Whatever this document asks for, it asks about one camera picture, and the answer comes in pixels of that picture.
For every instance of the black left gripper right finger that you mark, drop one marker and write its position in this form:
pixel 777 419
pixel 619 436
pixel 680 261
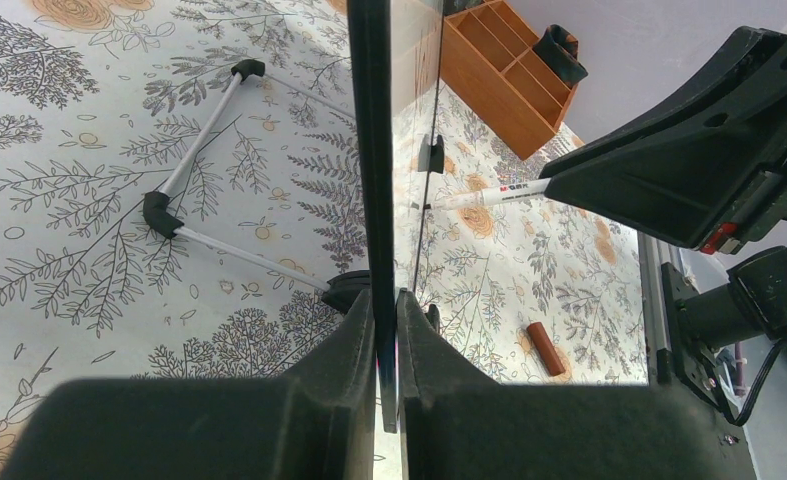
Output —
pixel 458 423

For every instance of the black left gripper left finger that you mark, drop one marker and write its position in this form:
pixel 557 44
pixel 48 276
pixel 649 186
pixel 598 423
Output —
pixel 314 421

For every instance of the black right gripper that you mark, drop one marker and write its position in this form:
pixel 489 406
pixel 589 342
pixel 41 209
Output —
pixel 704 169

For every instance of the dark red marker cap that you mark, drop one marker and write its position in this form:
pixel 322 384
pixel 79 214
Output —
pixel 545 349

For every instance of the small whiteboard black frame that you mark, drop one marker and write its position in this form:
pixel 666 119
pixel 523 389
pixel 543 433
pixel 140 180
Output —
pixel 373 199

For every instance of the orange compartment tray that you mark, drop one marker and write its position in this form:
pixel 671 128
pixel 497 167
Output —
pixel 484 51

